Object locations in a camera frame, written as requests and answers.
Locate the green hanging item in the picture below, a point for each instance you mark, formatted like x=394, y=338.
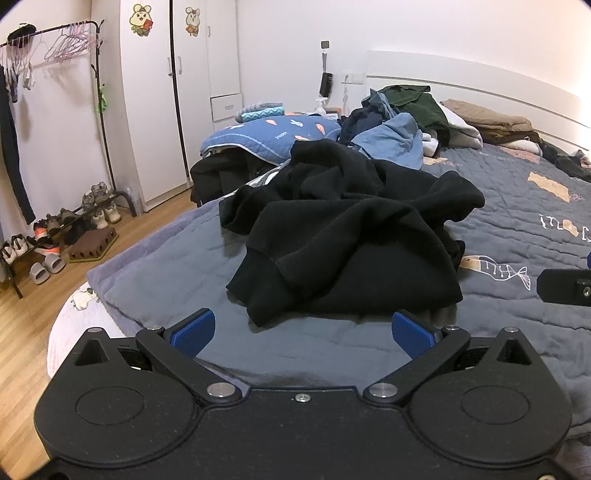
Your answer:
x=102, y=99

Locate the dark crumpled clothes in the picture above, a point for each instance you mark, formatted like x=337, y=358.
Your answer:
x=568, y=161

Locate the cream folded garment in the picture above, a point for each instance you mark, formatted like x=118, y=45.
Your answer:
x=521, y=145

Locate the tan folded garments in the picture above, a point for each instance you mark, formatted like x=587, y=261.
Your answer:
x=489, y=117

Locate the rabbit sticker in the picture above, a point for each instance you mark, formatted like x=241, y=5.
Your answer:
x=193, y=21
x=141, y=18

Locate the navy garment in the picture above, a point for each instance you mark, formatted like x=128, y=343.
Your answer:
x=362, y=123

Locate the grey quilted blanket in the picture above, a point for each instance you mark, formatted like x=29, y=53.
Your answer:
x=508, y=230

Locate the black brush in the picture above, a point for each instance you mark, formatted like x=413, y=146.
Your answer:
x=327, y=85

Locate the black sweatshirt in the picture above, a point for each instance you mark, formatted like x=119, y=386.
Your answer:
x=346, y=230

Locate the white headboard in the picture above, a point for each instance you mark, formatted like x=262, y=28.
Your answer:
x=461, y=69

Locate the row of shoes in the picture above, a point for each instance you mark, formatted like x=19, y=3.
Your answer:
x=92, y=203

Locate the slate blue garment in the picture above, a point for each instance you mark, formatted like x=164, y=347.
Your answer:
x=378, y=102

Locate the brown hexagonal stool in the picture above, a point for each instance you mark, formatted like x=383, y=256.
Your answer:
x=92, y=244

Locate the bunch of pink hangers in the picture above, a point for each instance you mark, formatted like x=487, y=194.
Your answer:
x=69, y=46

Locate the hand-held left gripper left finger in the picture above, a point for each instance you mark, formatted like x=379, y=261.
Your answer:
x=194, y=331

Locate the dark hanging clothes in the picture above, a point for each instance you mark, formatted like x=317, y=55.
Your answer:
x=11, y=152

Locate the white printed bed sheet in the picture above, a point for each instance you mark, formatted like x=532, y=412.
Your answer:
x=69, y=323

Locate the teal zigzag towel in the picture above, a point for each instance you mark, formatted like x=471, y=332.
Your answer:
x=261, y=113

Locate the white wardrobe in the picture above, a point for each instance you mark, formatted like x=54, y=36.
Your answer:
x=152, y=115

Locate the black hat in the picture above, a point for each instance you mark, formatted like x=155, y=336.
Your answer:
x=22, y=31

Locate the white garment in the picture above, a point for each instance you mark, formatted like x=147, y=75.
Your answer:
x=457, y=127

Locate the black clothes rack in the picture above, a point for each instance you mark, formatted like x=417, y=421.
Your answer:
x=129, y=201

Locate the black garment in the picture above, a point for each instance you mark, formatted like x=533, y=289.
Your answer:
x=217, y=173

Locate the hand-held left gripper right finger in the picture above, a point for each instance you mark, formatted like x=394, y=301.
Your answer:
x=413, y=333

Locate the lavender fleece blanket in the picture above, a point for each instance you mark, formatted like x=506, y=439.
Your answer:
x=120, y=267

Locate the dark green garment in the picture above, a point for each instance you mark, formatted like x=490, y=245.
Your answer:
x=415, y=104

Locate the blue patterned pillow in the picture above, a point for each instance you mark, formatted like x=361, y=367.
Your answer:
x=286, y=131

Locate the grey slipper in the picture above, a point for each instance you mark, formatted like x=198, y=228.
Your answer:
x=39, y=273
x=54, y=263

